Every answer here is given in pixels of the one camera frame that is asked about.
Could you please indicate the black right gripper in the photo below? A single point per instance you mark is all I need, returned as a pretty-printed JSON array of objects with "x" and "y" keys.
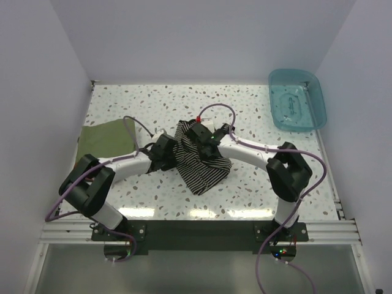
[{"x": 213, "y": 157}]

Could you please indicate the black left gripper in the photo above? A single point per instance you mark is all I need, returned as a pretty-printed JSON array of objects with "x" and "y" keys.
[{"x": 172, "y": 163}]

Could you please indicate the black white striped tank top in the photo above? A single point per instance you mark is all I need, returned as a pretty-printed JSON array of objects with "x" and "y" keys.
[{"x": 198, "y": 174}]

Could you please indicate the olive green tank top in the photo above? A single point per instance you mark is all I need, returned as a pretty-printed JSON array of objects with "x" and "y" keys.
[{"x": 110, "y": 139}]

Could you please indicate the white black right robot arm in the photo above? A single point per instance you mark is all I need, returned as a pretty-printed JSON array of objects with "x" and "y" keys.
[{"x": 289, "y": 174}]

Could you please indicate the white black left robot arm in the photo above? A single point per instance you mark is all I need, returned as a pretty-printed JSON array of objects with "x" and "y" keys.
[{"x": 88, "y": 184}]

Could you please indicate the translucent blue plastic bin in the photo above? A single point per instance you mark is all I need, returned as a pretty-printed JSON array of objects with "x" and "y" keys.
[{"x": 296, "y": 100}]

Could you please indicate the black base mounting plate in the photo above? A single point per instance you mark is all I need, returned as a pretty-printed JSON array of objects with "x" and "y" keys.
[{"x": 140, "y": 237}]

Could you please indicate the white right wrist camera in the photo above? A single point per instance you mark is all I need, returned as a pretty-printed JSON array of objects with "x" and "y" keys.
[{"x": 207, "y": 122}]

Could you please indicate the aluminium front frame rail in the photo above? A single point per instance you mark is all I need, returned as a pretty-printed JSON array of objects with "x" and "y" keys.
[{"x": 77, "y": 231}]

